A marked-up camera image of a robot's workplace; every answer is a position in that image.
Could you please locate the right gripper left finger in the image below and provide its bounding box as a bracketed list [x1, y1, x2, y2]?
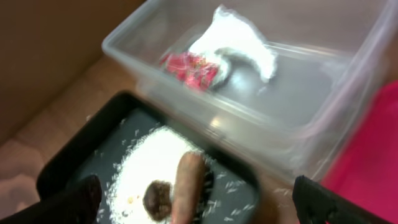
[1, 175, 102, 224]

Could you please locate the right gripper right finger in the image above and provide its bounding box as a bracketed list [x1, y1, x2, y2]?
[292, 175, 397, 224]

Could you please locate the dark brown food lump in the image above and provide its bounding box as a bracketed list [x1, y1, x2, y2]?
[142, 180, 172, 222]

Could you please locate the white rice pile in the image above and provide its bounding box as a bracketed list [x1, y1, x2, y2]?
[105, 126, 220, 223]

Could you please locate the red snack wrapper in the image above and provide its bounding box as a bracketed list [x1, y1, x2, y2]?
[160, 52, 223, 91]

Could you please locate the white tissue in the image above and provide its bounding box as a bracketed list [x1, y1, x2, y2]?
[188, 4, 277, 83]

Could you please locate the red serving tray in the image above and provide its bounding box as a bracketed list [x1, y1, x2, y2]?
[322, 82, 397, 223]

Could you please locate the black plastic tray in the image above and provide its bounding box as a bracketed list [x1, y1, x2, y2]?
[36, 91, 261, 224]

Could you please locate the clear plastic bin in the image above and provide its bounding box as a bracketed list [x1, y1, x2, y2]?
[102, 0, 397, 182]

